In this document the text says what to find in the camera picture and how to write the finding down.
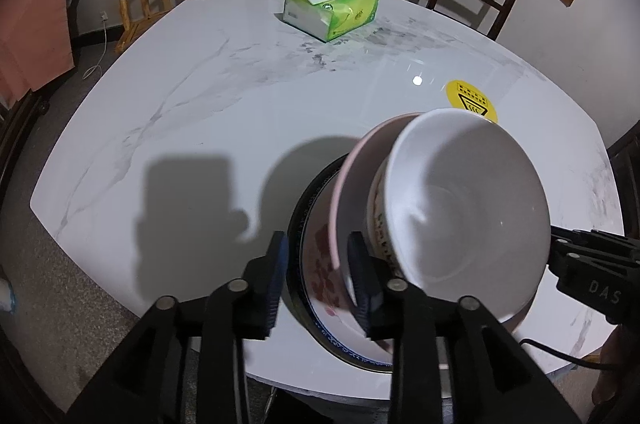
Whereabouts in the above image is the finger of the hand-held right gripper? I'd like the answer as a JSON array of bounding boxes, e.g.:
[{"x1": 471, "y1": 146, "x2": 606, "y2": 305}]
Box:
[
  {"x1": 548, "y1": 243, "x2": 584, "y2": 288},
  {"x1": 550, "y1": 225, "x2": 640, "y2": 251}
]

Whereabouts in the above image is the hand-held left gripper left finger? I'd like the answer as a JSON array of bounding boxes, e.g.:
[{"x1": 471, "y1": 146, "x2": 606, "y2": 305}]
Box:
[{"x1": 65, "y1": 230, "x2": 291, "y2": 424}]

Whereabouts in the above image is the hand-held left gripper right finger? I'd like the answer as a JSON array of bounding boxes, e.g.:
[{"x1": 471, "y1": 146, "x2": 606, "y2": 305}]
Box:
[{"x1": 346, "y1": 231, "x2": 583, "y2": 424}]

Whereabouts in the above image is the white plate with pink flowers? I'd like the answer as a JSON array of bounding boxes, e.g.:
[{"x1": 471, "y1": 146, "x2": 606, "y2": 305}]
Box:
[{"x1": 300, "y1": 194, "x2": 396, "y2": 355}]

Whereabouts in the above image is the white ribbed bowl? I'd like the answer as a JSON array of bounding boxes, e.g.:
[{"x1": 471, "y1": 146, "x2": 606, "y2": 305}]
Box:
[{"x1": 365, "y1": 154, "x2": 402, "y2": 270}]

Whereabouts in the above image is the pink bowl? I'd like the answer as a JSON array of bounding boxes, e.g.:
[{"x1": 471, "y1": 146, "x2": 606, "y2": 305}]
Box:
[{"x1": 327, "y1": 113, "x2": 527, "y2": 335}]

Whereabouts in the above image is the white bowl with black print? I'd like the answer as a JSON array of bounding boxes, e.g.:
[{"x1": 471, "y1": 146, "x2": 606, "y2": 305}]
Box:
[{"x1": 387, "y1": 108, "x2": 551, "y2": 324}]

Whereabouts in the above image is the person's right hand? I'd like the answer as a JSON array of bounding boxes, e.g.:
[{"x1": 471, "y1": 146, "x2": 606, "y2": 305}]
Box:
[{"x1": 591, "y1": 324, "x2": 640, "y2": 407}]

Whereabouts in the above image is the round yellow sticker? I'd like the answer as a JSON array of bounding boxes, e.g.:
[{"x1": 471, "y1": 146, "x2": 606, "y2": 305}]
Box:
[{"x1": 446, "y1": 79, "x2": 499, "y2": 124}]

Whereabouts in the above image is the green tissue box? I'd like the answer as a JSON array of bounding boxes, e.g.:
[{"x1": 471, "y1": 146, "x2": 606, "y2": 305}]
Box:
[{"x1": 282, "y1": 0, "x2": 379, "y2": 44}]

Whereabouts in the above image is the dark wooden armchair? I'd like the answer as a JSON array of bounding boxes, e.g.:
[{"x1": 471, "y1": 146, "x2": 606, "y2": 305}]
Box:
[{"x1": 0, "y1": 89, "x2": 51, "y2": 185}]

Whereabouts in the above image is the orange cloth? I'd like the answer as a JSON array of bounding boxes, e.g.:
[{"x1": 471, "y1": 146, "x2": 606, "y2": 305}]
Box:
[{"x1": 0, "y1": 0, "x2": 76, "y2": 100}]

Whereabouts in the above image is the black cable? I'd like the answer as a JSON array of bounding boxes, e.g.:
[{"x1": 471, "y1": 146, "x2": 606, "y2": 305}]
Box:
[{"x1": 520, "y1": 338, "x2": 618, "y2": 371}]

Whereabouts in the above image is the white cable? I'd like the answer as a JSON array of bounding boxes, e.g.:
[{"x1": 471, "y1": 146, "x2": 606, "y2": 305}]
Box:
[{"x1": 82, "y1": 12, "x2": 110, "y2": 81}]

